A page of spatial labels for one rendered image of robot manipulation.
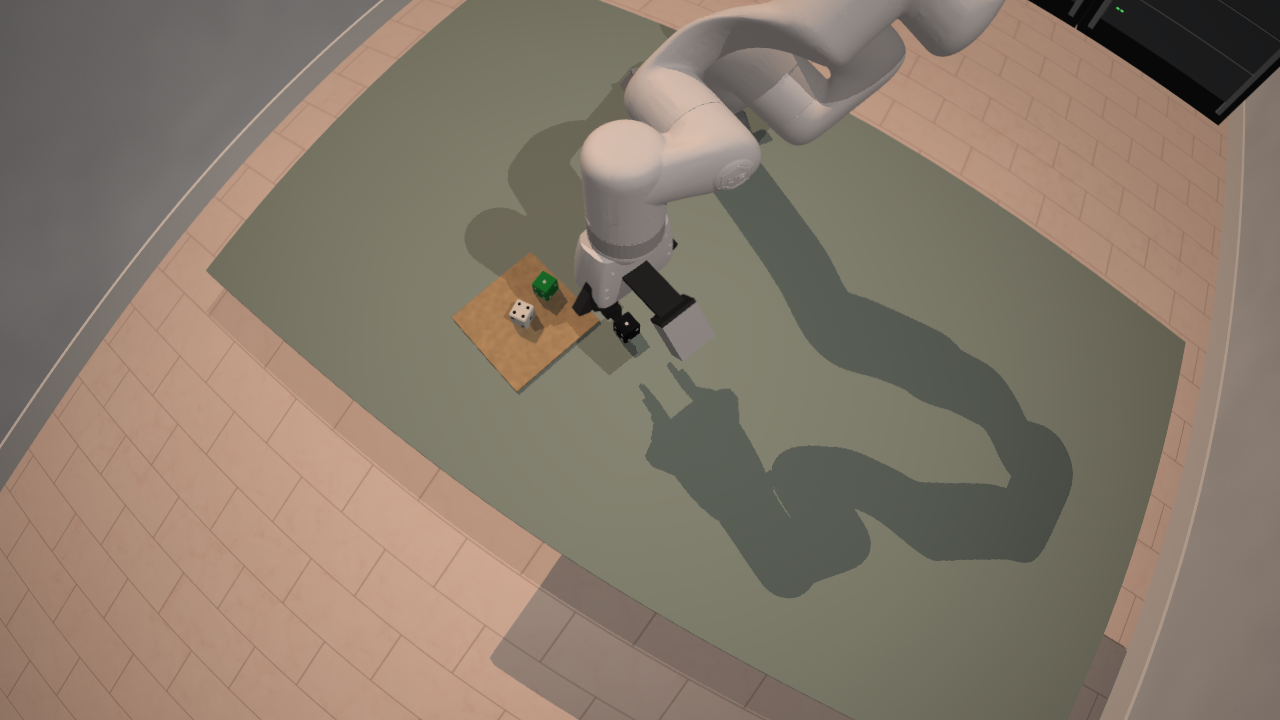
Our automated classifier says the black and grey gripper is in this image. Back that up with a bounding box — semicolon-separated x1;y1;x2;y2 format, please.
572;214;678;324

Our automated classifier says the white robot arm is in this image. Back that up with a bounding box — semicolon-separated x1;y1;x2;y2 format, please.
580;0;1005;361

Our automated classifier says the green die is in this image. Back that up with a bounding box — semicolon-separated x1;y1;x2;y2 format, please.
532;272;559;301

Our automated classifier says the tan mat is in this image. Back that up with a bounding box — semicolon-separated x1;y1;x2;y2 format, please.
452;252;600;392

